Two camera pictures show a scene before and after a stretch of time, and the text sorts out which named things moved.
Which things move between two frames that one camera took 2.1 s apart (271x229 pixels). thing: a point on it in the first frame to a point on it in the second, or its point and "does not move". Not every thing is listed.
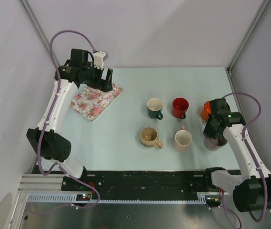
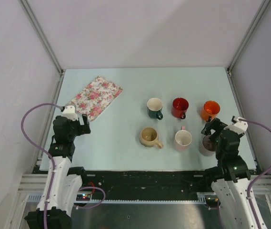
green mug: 154,107 does not move
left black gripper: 105,85 to 82,129
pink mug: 182,139 does not move
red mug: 180,106 does not move
